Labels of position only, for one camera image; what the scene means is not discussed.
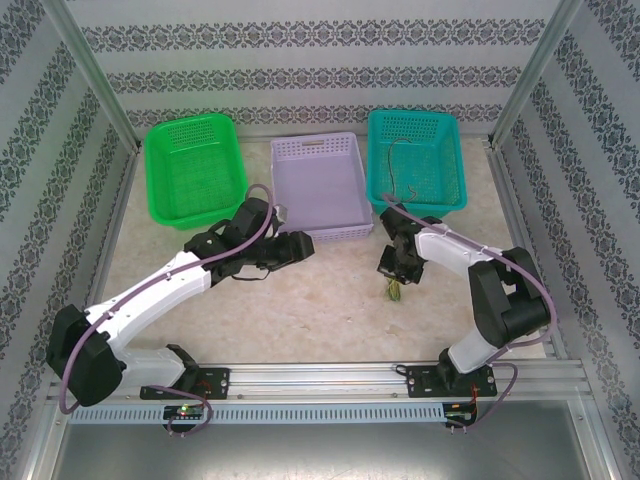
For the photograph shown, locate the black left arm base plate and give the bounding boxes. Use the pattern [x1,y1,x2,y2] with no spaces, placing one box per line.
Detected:
[138,367,232,401]

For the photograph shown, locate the white slotted cable duct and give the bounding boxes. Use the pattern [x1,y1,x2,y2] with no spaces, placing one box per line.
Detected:
[67,402,446,425]

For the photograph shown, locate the aluminium side rail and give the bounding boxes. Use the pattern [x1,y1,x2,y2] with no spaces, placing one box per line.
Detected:
[67,142,144,366]
[484,139,571,361]

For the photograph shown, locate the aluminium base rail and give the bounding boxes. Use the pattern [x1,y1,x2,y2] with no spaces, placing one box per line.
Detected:
[47,362,589,404]

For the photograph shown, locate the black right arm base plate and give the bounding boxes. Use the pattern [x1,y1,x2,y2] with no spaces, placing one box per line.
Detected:
[403,364,499,400]

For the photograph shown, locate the grey metal lower shelf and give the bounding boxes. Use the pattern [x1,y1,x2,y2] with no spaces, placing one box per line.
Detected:
[29,399,616,480]

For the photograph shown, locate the dark wire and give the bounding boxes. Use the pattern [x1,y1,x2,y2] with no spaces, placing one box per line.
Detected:
[385,137,421,203]

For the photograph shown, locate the lilac plastic basket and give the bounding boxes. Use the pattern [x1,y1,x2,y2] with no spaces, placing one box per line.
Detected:
[269,132,376,245]

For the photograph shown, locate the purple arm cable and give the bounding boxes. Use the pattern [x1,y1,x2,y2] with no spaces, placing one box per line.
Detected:
[58,183,278,439]
[380,193,560,436]

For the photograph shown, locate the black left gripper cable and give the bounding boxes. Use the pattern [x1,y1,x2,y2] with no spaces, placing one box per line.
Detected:
[232,266,272,282]

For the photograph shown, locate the green plastic basket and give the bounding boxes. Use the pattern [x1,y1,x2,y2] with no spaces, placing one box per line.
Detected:
[143,112,250,234]

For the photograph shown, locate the teal plastic basket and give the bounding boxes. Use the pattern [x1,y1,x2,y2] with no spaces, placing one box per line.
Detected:
[366,108,469,221]

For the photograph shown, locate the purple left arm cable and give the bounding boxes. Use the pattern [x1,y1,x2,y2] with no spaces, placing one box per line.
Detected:
[58,183,278,439]

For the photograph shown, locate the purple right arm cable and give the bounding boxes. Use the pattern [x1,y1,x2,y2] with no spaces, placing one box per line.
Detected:
[380,193,560,436]

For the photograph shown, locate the aluminium frame post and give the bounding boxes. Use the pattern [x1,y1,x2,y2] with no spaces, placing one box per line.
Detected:
[486,0,587,150]
[42,0,145,151]

